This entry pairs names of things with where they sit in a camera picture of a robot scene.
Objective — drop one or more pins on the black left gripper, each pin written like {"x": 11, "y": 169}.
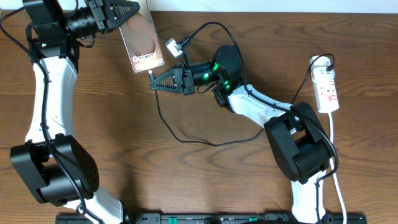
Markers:
{"x": 96, "y": 6}

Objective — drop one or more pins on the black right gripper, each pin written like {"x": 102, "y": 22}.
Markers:
{"x": 183, "y": 83}

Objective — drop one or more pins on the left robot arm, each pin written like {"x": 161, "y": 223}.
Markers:
{"x": 54, "y": 166}

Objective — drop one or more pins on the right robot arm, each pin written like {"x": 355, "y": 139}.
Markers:
{"x": 298, "y": 142}

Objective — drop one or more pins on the white USB charger plug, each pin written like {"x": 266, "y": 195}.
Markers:
{"x": 319, "y": 61}

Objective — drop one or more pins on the white power strip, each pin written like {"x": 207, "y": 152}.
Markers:
{"x": 325, "y": 90}

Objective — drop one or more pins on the black mounting rail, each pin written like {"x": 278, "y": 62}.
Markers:
{"x": 156, "y": 218}

